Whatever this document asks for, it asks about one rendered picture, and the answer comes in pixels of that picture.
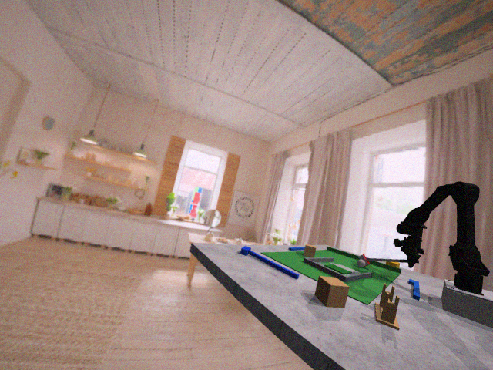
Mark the brown cube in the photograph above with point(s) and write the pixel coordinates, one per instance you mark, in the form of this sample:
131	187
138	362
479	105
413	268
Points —
331	292
309	250

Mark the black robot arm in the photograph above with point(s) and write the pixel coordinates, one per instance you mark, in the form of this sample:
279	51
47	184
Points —
465	256

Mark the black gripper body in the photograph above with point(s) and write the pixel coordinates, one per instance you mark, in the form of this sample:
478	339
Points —
413	245

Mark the green rectangular mat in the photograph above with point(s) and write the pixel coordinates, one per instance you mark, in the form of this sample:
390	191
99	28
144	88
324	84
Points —
364	290

